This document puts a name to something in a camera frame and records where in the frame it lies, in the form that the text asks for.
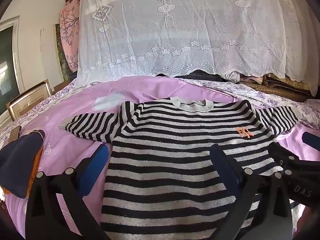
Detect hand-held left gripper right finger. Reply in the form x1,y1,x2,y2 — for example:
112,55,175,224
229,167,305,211
209,144,293,240

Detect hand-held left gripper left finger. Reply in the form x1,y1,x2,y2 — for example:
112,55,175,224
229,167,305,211
25,144,110,240

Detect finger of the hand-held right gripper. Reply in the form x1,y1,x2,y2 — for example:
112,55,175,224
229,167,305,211
269,142,298,174
301,131,320,153

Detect black and grey striped sweater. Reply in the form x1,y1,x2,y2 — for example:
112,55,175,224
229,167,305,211
59,96,303,240

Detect purple floral bed sheet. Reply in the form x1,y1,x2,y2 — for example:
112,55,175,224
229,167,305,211
0,76,320,140

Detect navy and orange garment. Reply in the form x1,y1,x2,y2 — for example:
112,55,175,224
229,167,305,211
0,129,45,199

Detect brown cardboard piece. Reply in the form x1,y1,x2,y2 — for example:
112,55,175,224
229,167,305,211
9,126,22,141

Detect grey folded cloth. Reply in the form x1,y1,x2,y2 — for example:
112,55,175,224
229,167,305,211
220,71,242,82

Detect dark folded cloth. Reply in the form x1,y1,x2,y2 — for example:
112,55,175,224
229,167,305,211
155,70,225,82

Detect dark green patterned cloth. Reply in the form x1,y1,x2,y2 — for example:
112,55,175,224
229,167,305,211
55,24,72,80

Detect pink floral fabric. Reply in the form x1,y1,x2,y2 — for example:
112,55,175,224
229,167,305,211
59,0,80,73

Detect white lace cloth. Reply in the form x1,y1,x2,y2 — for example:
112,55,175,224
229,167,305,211
75,0,320,88

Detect white framed door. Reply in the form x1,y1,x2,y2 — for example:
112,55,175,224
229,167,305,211
0,16,20,115

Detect wooden frame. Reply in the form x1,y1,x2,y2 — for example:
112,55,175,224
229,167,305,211
6,79,53,120

